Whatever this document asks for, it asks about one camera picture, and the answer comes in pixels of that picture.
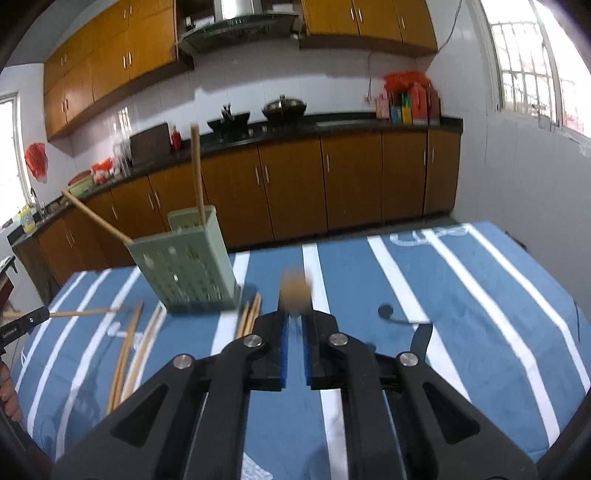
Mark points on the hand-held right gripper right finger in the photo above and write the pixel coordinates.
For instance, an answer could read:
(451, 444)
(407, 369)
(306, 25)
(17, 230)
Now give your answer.
(308, 355)

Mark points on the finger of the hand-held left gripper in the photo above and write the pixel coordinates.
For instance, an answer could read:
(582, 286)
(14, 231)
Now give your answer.
(33, 318)

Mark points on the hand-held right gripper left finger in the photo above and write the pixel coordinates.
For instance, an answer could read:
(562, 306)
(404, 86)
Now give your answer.
(283, 355)

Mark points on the green perforated utensil holder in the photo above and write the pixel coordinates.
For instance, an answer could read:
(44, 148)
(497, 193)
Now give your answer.
(184, 272)

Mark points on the person's left hand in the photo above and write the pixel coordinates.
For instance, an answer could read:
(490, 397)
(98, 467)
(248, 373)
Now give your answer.
(7, 392)

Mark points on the yellow detergent bottle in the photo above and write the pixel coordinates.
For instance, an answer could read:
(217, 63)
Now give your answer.
(27, 221)

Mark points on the metal faucet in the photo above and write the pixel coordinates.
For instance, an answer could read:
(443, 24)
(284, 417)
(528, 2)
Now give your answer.
(36, 198)

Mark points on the green basin with red lid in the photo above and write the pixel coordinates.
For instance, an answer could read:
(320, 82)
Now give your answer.
(82, 183)

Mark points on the blue striped tablecloth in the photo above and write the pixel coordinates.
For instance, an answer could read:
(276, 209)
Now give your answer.
(461, 323)

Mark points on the sliding kitchen window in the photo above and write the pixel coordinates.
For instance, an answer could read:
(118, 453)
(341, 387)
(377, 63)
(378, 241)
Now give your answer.
(9, 161)

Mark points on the red and white packet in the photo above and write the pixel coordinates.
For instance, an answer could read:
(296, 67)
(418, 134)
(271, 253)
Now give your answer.
(102, 170)

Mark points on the wooden lower kitchen cabinets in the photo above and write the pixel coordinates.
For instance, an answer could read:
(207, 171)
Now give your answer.
(295, 184)

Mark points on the glass jars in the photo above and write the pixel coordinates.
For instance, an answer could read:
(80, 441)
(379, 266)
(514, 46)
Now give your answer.
(122, 157)

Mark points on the dark wooden cutting board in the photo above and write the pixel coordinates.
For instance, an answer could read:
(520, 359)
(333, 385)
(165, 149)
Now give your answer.
(150, 145)

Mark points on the gas stove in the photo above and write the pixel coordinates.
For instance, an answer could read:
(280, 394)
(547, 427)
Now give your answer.
(277, 128)

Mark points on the small red bottle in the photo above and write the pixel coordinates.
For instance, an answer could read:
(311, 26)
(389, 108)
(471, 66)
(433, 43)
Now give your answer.
(176, 141)

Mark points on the black cooking pot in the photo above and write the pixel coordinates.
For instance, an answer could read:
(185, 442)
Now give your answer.
(228, 122)

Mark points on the wok with lid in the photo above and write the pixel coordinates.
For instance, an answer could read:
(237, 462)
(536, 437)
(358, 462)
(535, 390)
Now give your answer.
(284, 108)

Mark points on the blue box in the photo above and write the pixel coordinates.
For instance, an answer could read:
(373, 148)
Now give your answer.
(396, 114)

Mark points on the pink packet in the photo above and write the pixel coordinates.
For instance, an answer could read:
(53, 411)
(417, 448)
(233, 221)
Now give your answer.
(383, 107)

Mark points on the yellow box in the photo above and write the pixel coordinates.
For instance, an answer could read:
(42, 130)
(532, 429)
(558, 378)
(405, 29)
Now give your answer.
(407, 115)

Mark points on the crumpled red plastic bag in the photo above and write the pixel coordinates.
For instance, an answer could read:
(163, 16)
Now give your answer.
(406, 79)

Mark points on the steel range hood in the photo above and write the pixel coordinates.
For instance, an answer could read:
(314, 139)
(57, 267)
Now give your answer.
(240, 27)

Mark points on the barred kitchen window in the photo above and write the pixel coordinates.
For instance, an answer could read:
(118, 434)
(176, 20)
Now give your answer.
(531, 55)

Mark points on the wooden upper wall cabinets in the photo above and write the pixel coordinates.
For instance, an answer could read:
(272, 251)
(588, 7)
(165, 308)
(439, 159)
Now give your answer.
(115, 60)

